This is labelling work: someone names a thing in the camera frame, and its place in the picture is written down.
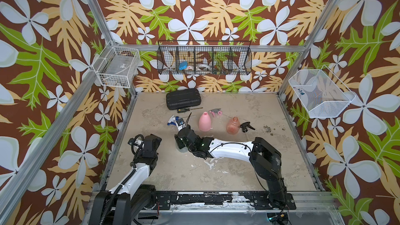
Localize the orange translucent spray bottle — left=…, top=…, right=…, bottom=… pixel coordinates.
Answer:
left=226, top=117, right=241, bottom=135

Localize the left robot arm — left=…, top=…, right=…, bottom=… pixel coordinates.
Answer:
left=88, top=134, right=162, bottom=225

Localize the black wire wall basket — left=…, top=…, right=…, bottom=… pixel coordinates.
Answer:
left=156, top=40, right=253, bottom=76

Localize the black yellow screwdriver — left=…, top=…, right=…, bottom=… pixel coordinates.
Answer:
left=177, top=107, right=203, bottom=113

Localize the pink spray bottle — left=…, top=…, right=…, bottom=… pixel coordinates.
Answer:
left=199, top=112, right=211, bottom=132

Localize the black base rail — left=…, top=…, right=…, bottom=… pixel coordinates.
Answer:
left=144, top=191, right=296, bottom=210

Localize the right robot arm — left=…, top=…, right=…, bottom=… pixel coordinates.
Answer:
left=175, top=126, right=287, bottom=209

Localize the pink grey spray nozzle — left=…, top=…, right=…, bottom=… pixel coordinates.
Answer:
left=209, top=108, right=222, bottom=117

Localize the white wire basket left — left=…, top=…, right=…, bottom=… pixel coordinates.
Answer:
left=93, top=46, right=141, bottom=89

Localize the blue white spray nozzle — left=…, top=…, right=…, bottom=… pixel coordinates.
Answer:
left=167, top=116, right=177, bottom=128

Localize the white wire basket right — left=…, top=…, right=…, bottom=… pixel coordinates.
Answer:
left=289, top=66, right=356, bottom=119

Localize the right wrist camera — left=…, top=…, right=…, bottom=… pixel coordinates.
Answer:
left=175, top=117, right=185, bottom=131

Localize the white tape roll in basket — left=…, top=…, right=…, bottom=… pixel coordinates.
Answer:
left=196, top=64, right=211, bottom=71

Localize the black plastic case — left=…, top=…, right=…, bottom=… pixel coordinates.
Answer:
left=166, top=89, right=202, bottom=110

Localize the blue round item in basket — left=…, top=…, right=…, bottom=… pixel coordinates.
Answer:
left=178, top=61, right=188, bottom=70

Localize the black spray nozzle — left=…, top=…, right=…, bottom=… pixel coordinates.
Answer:
left=240, top=121, right=255, bottom=133

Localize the white wire basket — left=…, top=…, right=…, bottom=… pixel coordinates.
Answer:
left=289, top=66, right=356, bottom=119
left=93, top=46, right=141, bottom=89

